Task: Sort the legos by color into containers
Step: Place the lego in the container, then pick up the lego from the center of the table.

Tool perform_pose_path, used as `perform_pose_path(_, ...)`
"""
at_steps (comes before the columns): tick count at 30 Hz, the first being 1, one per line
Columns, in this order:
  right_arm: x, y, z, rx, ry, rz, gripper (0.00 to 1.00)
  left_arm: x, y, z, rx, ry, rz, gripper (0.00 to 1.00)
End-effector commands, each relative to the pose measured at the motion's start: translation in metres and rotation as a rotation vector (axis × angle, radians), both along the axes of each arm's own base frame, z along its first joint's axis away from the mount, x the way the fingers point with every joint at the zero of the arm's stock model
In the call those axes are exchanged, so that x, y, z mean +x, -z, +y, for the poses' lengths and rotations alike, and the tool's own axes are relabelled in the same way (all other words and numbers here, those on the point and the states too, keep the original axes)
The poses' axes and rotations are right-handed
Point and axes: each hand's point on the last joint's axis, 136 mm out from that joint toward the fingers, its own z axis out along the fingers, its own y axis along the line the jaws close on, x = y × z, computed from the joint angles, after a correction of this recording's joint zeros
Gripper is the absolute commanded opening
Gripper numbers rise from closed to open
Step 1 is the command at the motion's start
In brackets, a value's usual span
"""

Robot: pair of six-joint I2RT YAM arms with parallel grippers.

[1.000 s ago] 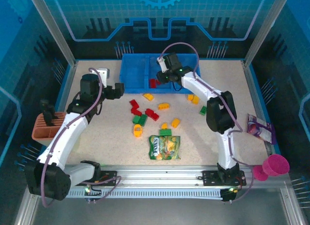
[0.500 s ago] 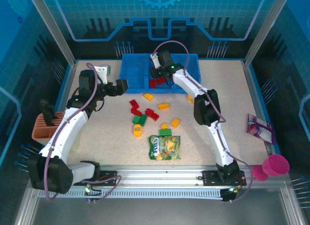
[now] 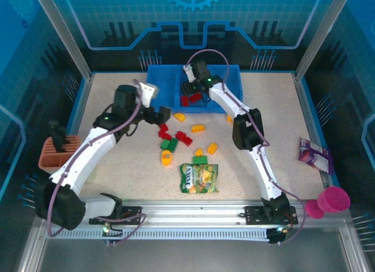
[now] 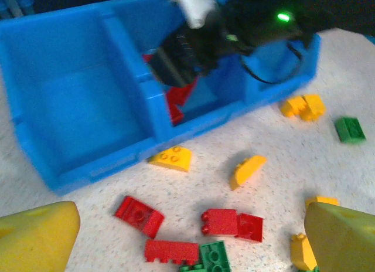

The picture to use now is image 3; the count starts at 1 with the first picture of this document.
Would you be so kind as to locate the small yellow lego brick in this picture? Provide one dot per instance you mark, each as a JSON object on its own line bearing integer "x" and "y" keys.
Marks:
{"x": 199, "y": 152}

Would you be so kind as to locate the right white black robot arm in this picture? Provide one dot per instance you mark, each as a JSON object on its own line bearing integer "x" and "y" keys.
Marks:
{"x": 249, "y": 131}

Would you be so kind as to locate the green yellow candy bag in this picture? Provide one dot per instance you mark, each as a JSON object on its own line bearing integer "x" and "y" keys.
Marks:
{"x": 199, "y": 178}

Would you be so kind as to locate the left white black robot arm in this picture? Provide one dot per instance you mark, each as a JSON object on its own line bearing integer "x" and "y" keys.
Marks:
{"x": 88, "y": 154}

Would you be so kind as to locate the red lego brick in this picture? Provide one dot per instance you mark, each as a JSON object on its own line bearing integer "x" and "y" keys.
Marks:
{"x": 194, "y": 98}
{"x": 184, "y": 101}
{"x": 164, "y": 127}
{"x": 164, "y": 135}
{"x": 180, "y": 135}
{"x": 187, "y": 141}

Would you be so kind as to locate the purple snack packet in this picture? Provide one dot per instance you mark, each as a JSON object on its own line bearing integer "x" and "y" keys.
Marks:
{"x": 315, "y": 156}

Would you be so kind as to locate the large yellow lego brick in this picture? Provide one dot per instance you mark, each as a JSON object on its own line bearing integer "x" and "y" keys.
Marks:
{"x": 163, "y": 161}

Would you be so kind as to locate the aluminium front rail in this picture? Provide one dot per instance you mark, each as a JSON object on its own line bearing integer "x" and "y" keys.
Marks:
{"x": 190, "y": 213}

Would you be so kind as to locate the yellow rounded lego brick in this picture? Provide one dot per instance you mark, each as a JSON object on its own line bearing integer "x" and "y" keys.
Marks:
{"x": 179, "y": 117}

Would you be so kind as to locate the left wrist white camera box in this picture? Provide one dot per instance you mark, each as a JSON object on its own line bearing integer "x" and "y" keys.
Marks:
{"x": 147, "y": 91}

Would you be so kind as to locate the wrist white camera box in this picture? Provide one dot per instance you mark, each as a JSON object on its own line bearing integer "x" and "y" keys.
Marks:
{"x": 147, "y": 91}
{"x": 189, "y": 73}

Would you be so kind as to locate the orange-yellow lego brick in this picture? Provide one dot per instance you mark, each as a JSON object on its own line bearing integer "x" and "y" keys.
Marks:
{"x": 229, "y": 118}

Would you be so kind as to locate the aluminium frame post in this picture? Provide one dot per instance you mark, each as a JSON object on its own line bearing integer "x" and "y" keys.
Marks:
{"x": 322, "y": 34}
{"x": 65, "y": 34}

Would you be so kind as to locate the green lego brick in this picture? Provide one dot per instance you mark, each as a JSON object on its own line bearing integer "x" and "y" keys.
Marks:
{"x": 165, "y": 145}
{"x": 200, "y": 159}
{"x": 173, "y": 145}

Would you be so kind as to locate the black mounting plate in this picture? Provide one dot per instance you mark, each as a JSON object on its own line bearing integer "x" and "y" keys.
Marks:
{"x": 133, "y": 211}
{"x": 252, "y": 214}

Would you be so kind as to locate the black tool in rack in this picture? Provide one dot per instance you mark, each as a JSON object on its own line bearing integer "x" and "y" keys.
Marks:
{"x": 57, "y": 134}

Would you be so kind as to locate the orange slotted rack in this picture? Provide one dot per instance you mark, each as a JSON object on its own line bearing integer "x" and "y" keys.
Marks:
{"x": 48, "y": 157}

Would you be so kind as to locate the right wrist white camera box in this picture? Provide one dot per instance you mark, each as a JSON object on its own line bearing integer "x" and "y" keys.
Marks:
{"x": 189, "y": 73}

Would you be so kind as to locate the black controller board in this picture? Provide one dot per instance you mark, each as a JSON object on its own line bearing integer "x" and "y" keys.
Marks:
{"x": 276, "y": 235}
{"x": 109, "y": 232}

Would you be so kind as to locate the blue three-compartment bin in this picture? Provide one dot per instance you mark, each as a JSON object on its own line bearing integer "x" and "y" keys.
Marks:
{"x": 164, "y": 87}

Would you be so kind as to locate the magenta plastic goblet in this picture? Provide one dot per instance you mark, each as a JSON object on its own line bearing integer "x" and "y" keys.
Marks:
{"x": 335, "y": 200}

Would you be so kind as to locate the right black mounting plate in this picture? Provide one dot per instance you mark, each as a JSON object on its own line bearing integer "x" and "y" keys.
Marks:
{"x": 252, "y": 214}

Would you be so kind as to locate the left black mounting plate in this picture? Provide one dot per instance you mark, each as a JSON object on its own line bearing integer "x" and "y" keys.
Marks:
{"x": 133, "y": 211}

